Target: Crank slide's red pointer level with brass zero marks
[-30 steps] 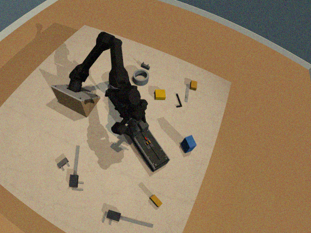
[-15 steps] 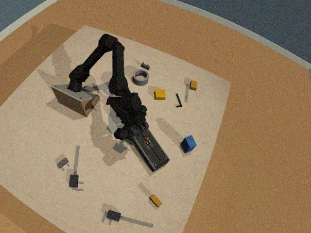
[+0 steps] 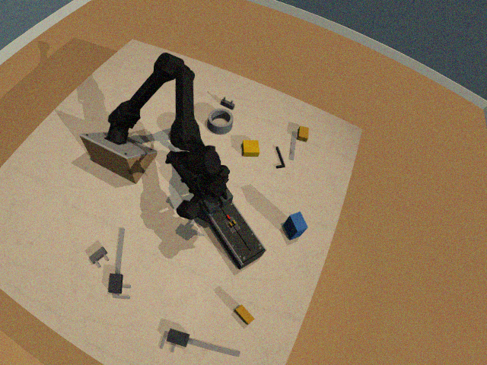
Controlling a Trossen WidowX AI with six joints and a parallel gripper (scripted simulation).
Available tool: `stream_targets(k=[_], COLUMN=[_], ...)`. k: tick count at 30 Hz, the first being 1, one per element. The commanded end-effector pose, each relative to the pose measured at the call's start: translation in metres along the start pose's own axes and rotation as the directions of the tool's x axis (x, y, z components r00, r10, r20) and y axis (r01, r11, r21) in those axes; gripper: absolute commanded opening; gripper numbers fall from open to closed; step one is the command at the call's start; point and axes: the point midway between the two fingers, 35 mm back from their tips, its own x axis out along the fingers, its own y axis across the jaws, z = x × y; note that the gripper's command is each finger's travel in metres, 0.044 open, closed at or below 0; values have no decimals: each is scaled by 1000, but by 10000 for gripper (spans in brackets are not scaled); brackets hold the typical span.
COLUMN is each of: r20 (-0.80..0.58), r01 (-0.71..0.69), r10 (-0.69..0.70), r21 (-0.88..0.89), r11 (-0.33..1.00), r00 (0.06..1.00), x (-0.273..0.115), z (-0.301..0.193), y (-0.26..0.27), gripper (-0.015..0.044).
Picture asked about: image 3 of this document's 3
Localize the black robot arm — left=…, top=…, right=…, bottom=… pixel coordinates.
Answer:
left=105, top=52, right=229, bottom=199

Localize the blue cube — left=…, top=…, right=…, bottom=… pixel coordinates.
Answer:
left=283, top=211, right=308, bottom=240

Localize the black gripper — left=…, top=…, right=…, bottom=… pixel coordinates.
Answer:
left=177, top=165, right=230, bottom=223

